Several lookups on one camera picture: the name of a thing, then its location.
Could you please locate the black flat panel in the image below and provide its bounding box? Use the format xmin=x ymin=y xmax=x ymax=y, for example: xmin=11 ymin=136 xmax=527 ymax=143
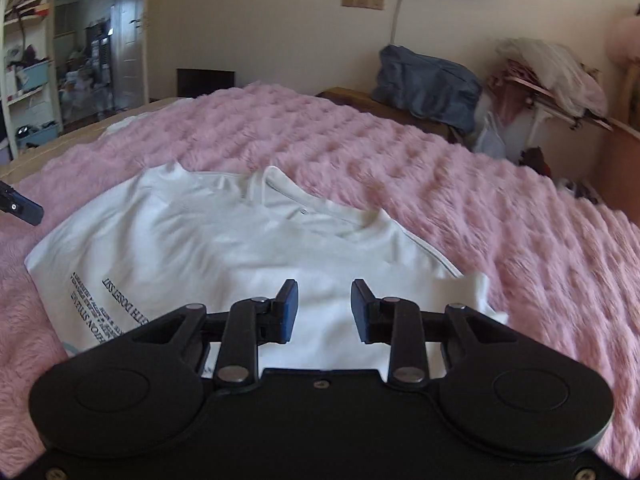
xmin=176 ymin=68 xmax=236 ymax=98

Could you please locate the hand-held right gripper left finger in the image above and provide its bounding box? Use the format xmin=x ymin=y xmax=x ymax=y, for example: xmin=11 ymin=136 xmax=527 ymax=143
xmin=122 ymin=279 xmax=300 ymax=393

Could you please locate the white open shelf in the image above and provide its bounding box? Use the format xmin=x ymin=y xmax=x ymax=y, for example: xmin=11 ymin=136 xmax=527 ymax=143
xmin=0 ymin=0 xmax=65 ymax=162

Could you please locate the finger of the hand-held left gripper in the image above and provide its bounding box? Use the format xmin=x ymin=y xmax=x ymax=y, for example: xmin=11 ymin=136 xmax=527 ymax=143
xmin=0 ymin=180 xmax=45 ymax=227

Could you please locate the blue-grey cloth bundle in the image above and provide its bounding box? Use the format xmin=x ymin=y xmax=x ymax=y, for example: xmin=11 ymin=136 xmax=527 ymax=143
xmin=372 ymin=44 xmax=484 ymax=137

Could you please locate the white clothes pile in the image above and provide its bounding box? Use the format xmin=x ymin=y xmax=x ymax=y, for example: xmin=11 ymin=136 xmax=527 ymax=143
xmin=492 ymin=36 xmax=614 ymax=133

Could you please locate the pink fluffy blanket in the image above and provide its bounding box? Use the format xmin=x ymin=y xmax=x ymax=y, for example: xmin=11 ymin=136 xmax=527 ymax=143
xmin=0 ymin=82 xmax=640 ymax=480

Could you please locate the small white cloth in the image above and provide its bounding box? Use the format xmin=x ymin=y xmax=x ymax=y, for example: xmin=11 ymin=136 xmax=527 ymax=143
xmin=99 ymin=111 xmax=152 ymax=137

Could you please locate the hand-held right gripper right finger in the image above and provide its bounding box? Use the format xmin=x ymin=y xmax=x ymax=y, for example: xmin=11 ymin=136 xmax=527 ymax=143
xmin=351 ymin=279 xmax=518 ymax=392

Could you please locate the white wall cable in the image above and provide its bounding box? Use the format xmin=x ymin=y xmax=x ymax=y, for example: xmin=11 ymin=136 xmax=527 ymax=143
xmin=389 ymin=0 xmax=407 ymax=47

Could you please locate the white plastic bag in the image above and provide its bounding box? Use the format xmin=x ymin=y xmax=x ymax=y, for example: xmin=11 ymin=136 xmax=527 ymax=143
xmin=472 ymin=112 xmax=509 ymax=161

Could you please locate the white printed sweatshirt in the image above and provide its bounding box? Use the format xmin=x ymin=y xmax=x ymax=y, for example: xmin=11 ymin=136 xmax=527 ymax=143
xmin=24 ymin=162 xmax=510 ymax=382

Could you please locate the beige bed sheet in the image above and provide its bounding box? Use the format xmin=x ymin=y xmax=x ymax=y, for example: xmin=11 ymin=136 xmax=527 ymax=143
xmin=0 ymin=97 xmax=181 ymax=186

